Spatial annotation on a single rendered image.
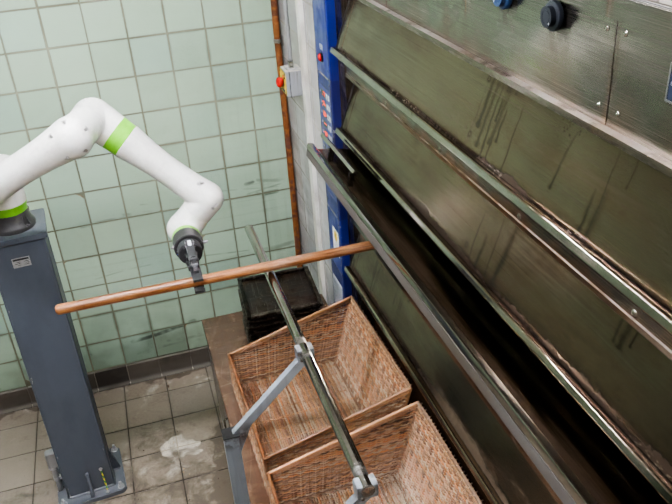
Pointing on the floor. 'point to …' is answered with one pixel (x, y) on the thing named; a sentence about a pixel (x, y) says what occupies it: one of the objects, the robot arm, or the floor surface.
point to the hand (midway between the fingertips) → (197, 280)
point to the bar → (233, 442)
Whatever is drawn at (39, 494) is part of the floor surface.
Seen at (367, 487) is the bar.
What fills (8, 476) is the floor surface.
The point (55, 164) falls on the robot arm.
